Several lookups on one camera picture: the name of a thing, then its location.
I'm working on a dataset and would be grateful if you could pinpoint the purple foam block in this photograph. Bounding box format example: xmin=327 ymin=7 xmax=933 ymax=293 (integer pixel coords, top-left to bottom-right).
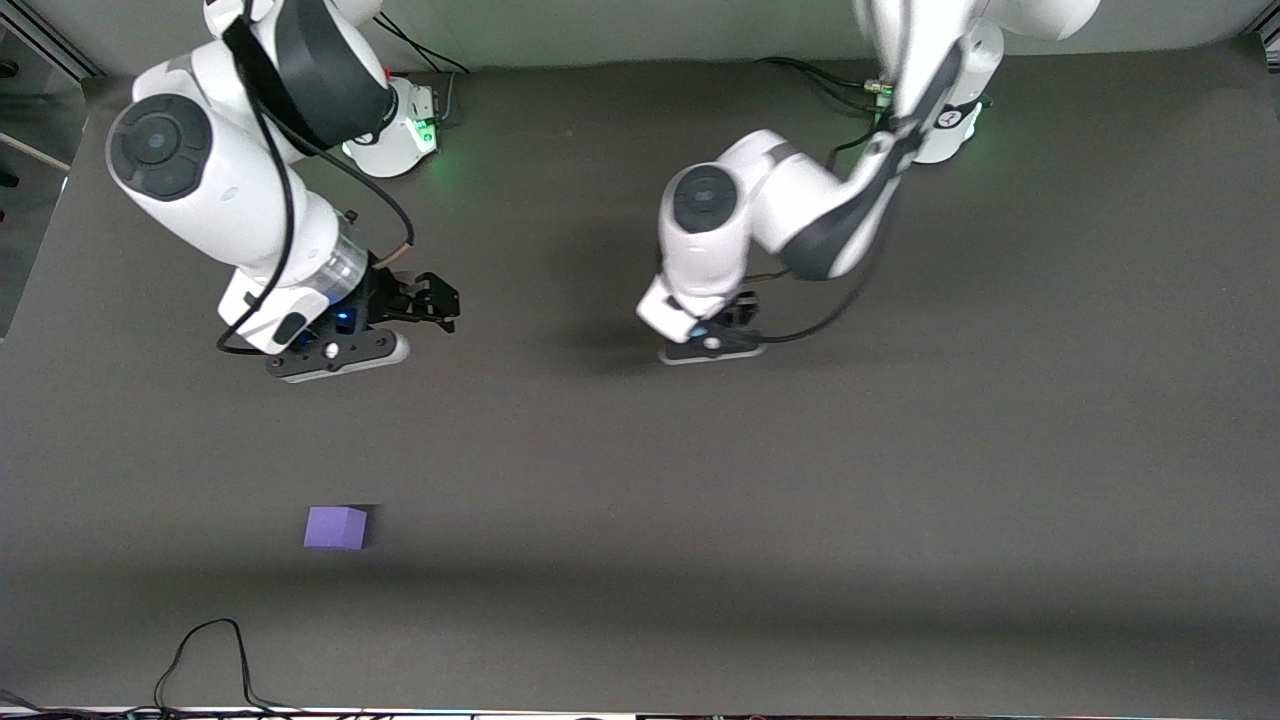
xmin=303 ymin=506 xmax=368 ymax=552

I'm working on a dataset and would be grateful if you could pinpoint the dark grey table mat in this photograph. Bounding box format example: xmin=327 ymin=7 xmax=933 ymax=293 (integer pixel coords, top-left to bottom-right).
xmin=0 ymin=35 xmax=1280 ymax=717

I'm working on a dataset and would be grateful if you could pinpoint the black left arm base cable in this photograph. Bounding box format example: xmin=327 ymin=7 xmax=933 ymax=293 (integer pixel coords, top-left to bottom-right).
xmin=754 ymin=55 xmax=896 ymax=113

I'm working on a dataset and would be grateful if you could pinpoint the black looped cable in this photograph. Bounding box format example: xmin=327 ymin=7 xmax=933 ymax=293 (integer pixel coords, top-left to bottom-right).
xmin=153 ymin=618 xmax=311 ymax=717

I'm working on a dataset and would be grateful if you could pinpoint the aluminium frame rail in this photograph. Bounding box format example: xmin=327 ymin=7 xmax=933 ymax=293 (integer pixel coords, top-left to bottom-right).
xmin=0 ymin=0 xmax=103 ymax=83

